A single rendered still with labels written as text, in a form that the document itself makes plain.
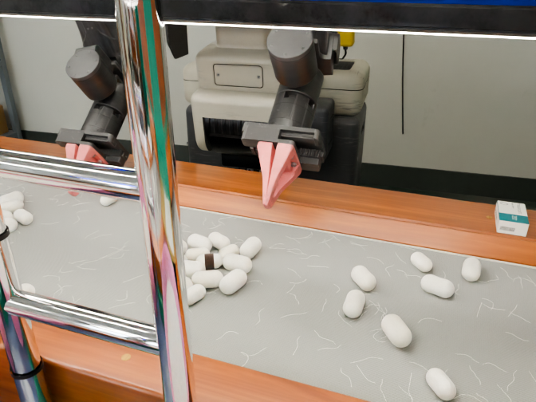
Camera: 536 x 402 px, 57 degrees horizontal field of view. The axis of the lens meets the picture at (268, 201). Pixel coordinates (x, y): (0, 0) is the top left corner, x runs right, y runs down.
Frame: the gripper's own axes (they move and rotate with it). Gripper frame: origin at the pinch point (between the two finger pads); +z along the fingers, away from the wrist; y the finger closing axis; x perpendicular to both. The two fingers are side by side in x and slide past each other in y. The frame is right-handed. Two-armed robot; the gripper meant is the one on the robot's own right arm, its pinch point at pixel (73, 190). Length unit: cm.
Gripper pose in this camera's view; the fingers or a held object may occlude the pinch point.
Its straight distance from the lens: 84.6
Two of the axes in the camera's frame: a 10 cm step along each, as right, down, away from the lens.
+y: 9.4, 1.4, -3.0
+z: -2.5, 8.9, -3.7
